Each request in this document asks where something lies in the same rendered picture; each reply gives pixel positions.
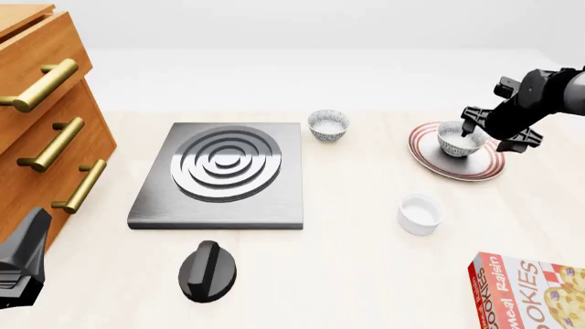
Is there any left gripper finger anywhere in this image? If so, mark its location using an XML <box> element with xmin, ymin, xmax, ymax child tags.
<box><xmin>0</xmin><ymin>206</ymin><xmax>53</xmax><ymax>282</ymax></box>

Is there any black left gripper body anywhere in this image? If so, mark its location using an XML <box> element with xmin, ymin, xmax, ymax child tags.
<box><xmin>0</xmin><ymin>262</ymin><xmax>46</xmax><ymax>310</ymax></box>

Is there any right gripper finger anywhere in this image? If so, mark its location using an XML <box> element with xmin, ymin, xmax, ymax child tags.
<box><xmin>460</xmin><ymin>117</ymin><xmax>478</xmax><ymax>139</ymax></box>
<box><xmin>495</xmin><ymin>137</ymin><xmax>527</xmax><ymax>154</ymax></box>

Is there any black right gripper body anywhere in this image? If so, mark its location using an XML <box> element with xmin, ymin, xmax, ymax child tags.
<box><xmin>460</xmin><ymin>106</ymin><xmax>546</xmax><ymax>148</ymax></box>

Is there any patterned black white bowl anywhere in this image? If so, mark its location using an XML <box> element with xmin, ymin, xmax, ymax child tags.
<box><xmin>306</xmin><ymin>109</ymin><xmax>352</xmax><ymax>144</ymax></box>
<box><xmin>436</xmin><ymin>120</ymin><xmax>490</xmax><ymax>159</ymax></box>

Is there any plate with red rings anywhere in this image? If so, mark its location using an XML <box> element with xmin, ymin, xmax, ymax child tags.
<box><xmin>406</xmin><ymin>121</ymin><xmax>508</xmax><ymax>184</ymax></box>

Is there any flat black stove plate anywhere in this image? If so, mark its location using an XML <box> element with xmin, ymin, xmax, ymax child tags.
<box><xmin>126</xmin><ymin>122</ymin><xmax>305</xmax><ymax>232</ymax></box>

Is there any red cookies box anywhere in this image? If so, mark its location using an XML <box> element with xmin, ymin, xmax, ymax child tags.
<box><xmin>466</xmin><ymin>251</ymin><xmax>585</xmax><ymax>329</ymax></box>

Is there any wooden middle drawer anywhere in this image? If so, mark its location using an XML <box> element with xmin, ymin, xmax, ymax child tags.
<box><xmin>0</xmin><ymin>79</ymin><xmax>104</xmax><ymax>230</ymax></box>

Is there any small white ramekin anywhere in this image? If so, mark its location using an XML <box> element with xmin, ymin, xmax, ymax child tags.
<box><xmin>396</xmin><ymin>192</ymin><xmax>446</xmax><ymax>238</ymax></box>

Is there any wooden bottom drawer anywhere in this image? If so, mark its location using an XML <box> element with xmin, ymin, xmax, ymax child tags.
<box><xmin>0</xmin><ymin>114</ymin><xmax>118</xmax><ymax>255</ymax></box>

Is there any round black stove knob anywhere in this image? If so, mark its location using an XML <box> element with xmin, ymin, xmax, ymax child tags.
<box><xmin>177</xmin><ymin>239</ymin><xmax>239</xmax><ymax>304</ymax></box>

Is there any wooden drawer slightly open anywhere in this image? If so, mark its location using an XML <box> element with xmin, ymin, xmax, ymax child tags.
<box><xmin>0</xmin><ymin>11</ymin><xmax>94</xmax><ymax>155</ymax></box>

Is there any wooden cabinet with drawers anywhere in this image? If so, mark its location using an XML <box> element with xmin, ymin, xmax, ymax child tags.
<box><xmin>0</xmin><ymin>3</ymin><xmax>118</xmax><ymax>255</ymax></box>

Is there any large brass drawer handle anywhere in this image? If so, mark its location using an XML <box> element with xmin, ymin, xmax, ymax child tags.
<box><xmin>0</xmin><ymin>58</ymin><xmax>80</xmax><ymax>114</ymax></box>

